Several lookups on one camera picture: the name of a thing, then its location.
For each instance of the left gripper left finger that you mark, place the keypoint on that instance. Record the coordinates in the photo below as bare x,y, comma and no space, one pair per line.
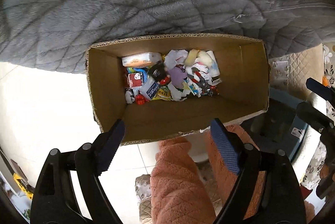
107,145

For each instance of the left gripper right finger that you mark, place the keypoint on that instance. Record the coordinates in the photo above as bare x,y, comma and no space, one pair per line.
227,144

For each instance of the red toy box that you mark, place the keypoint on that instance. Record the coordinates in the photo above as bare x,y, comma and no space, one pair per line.
134,80

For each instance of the dark red round object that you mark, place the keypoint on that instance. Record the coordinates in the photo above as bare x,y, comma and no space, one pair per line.
165,81

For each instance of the orange white tissue pack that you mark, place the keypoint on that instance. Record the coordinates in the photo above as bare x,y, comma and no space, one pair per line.
146,59

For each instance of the cardboard trash box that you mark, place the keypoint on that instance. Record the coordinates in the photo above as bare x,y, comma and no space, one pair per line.
192,99

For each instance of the blue plastic stool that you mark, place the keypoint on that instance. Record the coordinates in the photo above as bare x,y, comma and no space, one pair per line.
279,128

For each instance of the yellow sponge piece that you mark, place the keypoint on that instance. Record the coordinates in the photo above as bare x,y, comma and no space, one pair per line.
191,57

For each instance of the grey quilted blanket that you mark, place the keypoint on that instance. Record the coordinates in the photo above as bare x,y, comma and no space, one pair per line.
55,34

